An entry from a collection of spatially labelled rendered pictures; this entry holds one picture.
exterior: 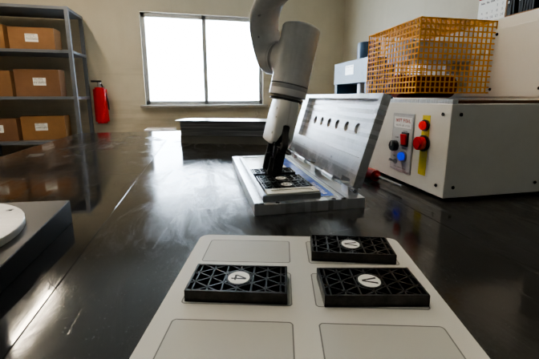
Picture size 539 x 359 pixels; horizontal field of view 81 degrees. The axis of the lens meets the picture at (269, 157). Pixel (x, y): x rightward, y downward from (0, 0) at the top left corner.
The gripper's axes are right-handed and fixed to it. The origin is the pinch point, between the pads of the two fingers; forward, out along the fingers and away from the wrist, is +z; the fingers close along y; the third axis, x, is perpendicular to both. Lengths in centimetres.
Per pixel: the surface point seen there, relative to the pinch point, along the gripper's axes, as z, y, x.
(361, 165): -5.9, 19.4, 11.2
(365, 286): 2.5, 45.0, 0.0
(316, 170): -0.2, -1.1, 11.4
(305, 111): -13.9, -20.1, 11.6
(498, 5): -111, -119, 159
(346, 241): 2.0, 35.7, 2.3
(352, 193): -0.1, 17.4, 11.9
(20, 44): -26, -315, -208
